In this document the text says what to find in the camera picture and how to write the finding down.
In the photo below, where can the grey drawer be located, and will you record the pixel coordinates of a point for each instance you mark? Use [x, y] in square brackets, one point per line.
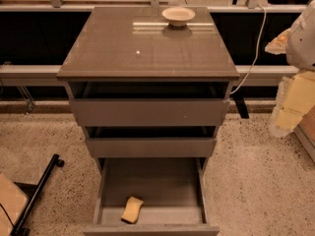
[190, 141]
[172, 190]
[150, 104]

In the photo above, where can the grey top drawer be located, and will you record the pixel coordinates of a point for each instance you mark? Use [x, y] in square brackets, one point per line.
[150, 104]

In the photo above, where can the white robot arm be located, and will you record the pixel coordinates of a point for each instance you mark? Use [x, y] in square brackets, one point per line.
[300, 47]

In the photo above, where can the grey bottom drawer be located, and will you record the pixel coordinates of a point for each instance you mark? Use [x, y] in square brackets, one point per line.
[172, 190]

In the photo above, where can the yellow sponge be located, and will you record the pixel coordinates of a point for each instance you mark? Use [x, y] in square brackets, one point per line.
[132, 210]

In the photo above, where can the black bracket under rail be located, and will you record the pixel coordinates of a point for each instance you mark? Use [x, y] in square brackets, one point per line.
[238, 98]

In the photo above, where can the grey middle drawer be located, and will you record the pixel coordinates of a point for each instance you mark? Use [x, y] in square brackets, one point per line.
[190, 141]

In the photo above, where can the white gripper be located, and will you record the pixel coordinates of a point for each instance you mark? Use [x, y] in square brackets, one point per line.
[302, 44]

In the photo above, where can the white ceramic bowl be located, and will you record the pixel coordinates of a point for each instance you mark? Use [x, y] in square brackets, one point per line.
[178, 16]

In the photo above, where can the cardboard box at right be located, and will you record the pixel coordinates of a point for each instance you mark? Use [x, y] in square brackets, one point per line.
[305, 131]

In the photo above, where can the grey drawer cabinet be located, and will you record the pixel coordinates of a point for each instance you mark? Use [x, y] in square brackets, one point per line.
[137, 44]

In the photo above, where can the grey metal rail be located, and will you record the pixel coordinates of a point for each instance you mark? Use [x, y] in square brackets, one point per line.
[46, 75]

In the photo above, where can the black metal stand leg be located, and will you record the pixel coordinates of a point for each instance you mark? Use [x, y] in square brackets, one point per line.
[33, 192]

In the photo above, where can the wooden board at left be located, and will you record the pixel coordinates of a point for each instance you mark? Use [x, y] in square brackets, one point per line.
[13, 201]

